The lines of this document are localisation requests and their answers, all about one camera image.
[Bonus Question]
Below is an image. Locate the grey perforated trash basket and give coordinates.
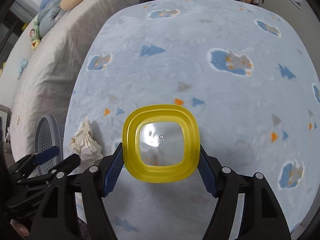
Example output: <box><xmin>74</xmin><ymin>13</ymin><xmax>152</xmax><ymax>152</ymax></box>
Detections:
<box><xmin>34</xmin><ymin>114</ymin><xmax>65</xmax><ymax>175</ymax></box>

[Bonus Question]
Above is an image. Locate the small pink oval object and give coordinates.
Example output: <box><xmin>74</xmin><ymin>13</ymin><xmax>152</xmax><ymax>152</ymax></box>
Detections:
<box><xmin>16</xmin><ymin>115</ymin><xmax>20</xmax><ymax>125</ymax></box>

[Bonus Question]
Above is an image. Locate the bed with grey checked sheet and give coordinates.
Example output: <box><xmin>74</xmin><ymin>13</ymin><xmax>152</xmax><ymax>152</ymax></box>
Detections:
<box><xmin>1</xmin><ymin>0</ymin><xmax>140</xmax><ymax>160</ymax></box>

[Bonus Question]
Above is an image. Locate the yellow plush toy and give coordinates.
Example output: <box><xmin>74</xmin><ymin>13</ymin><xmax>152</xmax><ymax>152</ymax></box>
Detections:
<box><xmin>0</xmin><ymin>62</ymin><xmax>5</xmax><ymax>76</ymax></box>

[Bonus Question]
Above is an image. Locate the small blue plush toy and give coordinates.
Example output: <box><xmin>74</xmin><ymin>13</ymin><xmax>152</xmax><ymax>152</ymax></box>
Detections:
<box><xmin>18</xmin><ymin>58</ymin><xmax>28</xmax><ymax>79</ymax></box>

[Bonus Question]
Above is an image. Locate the small green doll toy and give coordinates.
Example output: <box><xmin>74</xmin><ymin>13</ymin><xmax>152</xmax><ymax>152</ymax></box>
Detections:
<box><xmin>29</xmin><ymin>22</ymin><xmax>41</xmax><ymax>50</ymax></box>

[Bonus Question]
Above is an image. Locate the blue folded quilt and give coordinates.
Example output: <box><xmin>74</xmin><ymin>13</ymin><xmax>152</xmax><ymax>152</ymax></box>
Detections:
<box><xmin>36</xmin><ymin>0</ymin><xmax>65</xmax><ymax>38</ymax></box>

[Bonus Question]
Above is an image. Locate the blue patterned fleece table cloth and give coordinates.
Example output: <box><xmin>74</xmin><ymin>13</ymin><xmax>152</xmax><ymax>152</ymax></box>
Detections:
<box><xmin>63</xmin><ymin>0</ymin><xmax>319</xmax><ymax>231</ymax></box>

